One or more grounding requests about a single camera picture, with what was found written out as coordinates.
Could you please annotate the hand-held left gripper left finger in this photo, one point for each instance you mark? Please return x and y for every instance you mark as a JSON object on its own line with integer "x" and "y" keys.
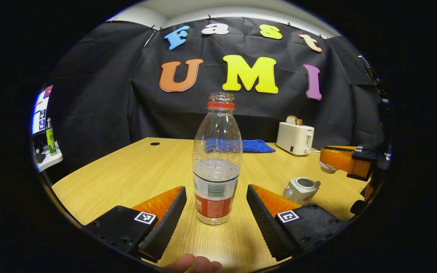
{"x": 165, "y": 229}

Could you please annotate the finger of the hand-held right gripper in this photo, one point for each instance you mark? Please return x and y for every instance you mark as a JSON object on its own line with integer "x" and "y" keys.
{"x": 343, "y": 161}
{"x": 355, "y": 148}

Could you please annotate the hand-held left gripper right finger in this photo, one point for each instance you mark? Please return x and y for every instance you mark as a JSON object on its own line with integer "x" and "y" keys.
{"x": 268, "y": 227}

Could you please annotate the white teacup lid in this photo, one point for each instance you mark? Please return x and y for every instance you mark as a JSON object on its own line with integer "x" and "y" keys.
{"x": 326, "y": 168}

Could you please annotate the white ceramic teacup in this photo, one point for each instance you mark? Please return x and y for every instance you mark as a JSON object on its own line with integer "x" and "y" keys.
{"x": 302, "y": 193}

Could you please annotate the clear plastic water bottle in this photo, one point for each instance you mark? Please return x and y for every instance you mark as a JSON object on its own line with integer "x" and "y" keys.
{"x": 216, "y": 178}

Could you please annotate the green drink bottle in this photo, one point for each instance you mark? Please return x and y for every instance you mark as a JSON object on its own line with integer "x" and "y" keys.
{"x": 50, "y": 138}

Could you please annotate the white toaster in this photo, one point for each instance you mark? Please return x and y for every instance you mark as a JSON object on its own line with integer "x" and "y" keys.
{"x": 294, "y": 138}

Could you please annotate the bread slice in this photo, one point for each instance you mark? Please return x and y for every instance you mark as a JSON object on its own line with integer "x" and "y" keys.
{"x": 293, "y": 120}

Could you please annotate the blue towel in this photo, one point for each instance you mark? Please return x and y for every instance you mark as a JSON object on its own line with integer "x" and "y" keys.
{"x": 258, "y": 146}

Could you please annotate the black backdrop cloth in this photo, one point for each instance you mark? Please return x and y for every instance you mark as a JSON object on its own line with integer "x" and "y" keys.
{"x": 146, "y": 113}

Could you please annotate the white side table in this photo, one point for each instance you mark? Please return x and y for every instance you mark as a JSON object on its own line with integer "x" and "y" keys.
{"x": 51, "y": 161}

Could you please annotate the computer monitor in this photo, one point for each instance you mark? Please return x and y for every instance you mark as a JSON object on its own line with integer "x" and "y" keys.
{"x": 39, "y": 113}

